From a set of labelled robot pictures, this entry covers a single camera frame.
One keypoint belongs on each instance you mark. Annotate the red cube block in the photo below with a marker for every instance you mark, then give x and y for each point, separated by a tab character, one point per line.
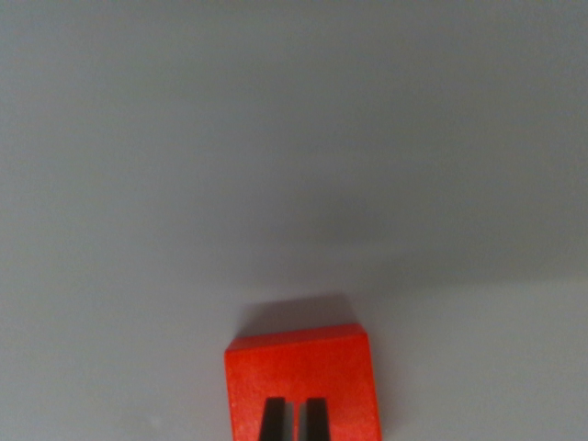
298	367

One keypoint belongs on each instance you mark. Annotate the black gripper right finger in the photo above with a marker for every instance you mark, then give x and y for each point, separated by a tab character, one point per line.
317	420

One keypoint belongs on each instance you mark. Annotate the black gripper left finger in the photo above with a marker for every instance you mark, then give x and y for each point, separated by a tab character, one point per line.
274	420

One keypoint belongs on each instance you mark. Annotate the white plastic bin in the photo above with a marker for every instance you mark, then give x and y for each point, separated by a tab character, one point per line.
184	184

